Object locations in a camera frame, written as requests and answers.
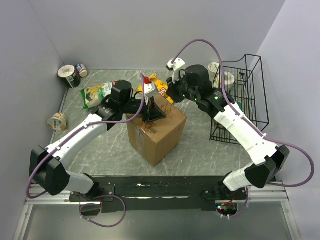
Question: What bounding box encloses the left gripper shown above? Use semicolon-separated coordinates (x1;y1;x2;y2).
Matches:
121;94;166;124

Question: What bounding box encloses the yellow Lays chips bag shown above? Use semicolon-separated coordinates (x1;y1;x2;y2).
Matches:
148;73;174;104

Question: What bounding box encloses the white cup behind basket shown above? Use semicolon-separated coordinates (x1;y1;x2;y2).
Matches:
208;62;220;74

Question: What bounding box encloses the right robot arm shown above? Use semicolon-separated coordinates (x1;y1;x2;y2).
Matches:
166;63;290;200

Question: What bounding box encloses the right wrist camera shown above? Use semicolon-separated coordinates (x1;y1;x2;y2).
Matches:
166;57;186;83

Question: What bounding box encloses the brown cardboard box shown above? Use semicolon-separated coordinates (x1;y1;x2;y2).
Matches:
126;94;187;166

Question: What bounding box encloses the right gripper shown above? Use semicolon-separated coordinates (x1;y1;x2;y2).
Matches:
165;71;199;104

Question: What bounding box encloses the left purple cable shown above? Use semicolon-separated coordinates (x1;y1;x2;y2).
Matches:
25;72;148;200

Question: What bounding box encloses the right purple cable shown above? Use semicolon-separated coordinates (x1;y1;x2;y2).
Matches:
172;38;315;218

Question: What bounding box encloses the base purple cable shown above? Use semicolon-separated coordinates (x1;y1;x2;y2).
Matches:
79;194;127;229

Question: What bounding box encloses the orange white cup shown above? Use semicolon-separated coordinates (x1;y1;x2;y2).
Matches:
47;112;68;131

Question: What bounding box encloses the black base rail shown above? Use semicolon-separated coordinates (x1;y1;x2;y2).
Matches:
69;176;247;213

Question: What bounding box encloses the green object in basket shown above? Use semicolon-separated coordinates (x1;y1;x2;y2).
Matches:
236;101;243;112

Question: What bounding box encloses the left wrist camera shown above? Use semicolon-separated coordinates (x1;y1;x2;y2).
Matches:
143;77;159;99

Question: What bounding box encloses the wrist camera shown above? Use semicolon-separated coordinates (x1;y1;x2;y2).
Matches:
166;57;186;83
143;77;159;99

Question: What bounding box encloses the green Chuba chips bag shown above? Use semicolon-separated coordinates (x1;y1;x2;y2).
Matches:
80;81;118;110

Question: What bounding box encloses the white cup in basket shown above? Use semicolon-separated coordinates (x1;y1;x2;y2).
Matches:
215;71;235;92

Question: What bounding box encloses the blue white can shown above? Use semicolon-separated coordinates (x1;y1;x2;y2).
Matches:
74;63;88;78

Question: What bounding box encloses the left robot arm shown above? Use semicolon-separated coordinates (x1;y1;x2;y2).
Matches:
27;79;166;201

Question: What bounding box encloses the black wire basket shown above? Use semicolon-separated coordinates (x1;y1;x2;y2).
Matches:
208;54;270;145

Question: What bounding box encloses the dark cup white lid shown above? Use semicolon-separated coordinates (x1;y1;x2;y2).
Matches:
57;65;81;89

